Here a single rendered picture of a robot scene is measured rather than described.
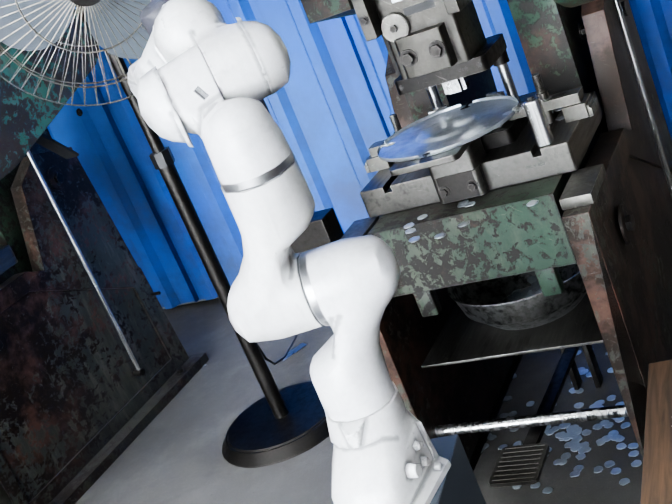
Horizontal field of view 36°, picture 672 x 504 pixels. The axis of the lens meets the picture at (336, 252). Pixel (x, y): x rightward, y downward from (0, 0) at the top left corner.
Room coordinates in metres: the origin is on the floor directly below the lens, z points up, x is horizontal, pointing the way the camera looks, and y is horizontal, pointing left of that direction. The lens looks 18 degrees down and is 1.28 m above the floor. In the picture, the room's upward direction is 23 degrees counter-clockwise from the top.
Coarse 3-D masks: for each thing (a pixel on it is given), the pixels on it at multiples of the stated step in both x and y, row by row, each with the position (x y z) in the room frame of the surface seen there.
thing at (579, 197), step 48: (624, 0) 2.34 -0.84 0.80; (624, 48) 2.22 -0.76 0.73; (624, 96) 2.10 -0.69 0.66; (624, 144) 2.00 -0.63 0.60; (576, 192) 1.72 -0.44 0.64; (624, 192) 1.92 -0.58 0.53; (576, 240) 1.69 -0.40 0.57; (624, 240) 1.83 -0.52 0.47; (624, 288) 1.74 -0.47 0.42; (624, 336) 1.67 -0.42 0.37; (624, 384) 1.69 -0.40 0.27
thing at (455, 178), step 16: (464, 144) 1.81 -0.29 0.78; (480, 144) 1.93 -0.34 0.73; (416, 160) 1.84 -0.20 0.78; (432, 160) 1.79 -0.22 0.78; (448, 160) 1.78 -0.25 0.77; (464, 160) 1.89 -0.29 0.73; (480, 160) 1.91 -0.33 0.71; (432, 176) 1.93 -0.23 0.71; (448, 176) 1.91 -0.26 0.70; (464, 176) 1.90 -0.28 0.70; (480, 176) 1.89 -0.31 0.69; (448, 192) 1.92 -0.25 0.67; (464, 192) 1.90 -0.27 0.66; (480, 192) 1.89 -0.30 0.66
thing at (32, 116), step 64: (0, 64) 2.92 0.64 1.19; (0, 128) 2.83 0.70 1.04; (0, 192) 3.10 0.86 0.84; (64, 192) 3.20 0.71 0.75; (0, 256) 2.97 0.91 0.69; (64, 256) 3.10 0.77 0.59; (128, 256) 3.31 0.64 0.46; (0, 320) 2.83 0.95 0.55; (64, 320) 3.01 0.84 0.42; (128, 320) 3.21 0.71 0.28; (0, 384) 2.75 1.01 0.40; (64, 384) 2.91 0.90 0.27; (128, 384) 3.10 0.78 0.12; (0, 448) 2.66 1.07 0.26; (64, 448) 2.82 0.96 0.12
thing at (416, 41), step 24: (384, 0) 2.01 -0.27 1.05; (408, 0) 1.99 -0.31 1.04; (432, 0) 1.97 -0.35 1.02; (384, 24) 2.01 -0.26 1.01; (408, 24) 1.99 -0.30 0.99; (432, 24) 1.98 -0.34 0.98; (456, 24) 1.95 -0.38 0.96; (480, 24) 2.05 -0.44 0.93; (408, 48) 1.98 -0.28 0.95; (432, 48) 1.94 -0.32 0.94; (456, 48) 1.96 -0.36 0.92; (480, 48) 2.01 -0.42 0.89; (408, 72) 1.99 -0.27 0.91
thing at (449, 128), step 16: (496, 96) 2.02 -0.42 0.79; (448, 112) 2.08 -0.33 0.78; (464, 112) 2.02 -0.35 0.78; (480, 112) 1.97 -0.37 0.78; (496, 112) 1.92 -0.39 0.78; (512, 112) 1.86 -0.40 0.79; (416, 128) 2.06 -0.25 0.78; (432, 128) 1.98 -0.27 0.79; (448, 128) 1.93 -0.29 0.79; (464, 128) 1.90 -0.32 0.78; (480, 128) 1.86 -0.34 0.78; (384, 144) 2.03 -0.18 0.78; (400, 144) 1.98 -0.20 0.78; (416, 144) 1.94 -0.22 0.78; (432, 144) 1.89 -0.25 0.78; (448, 144) 1.84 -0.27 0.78; (384, 160) 1.92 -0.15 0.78; (400, 160) 1.87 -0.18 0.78
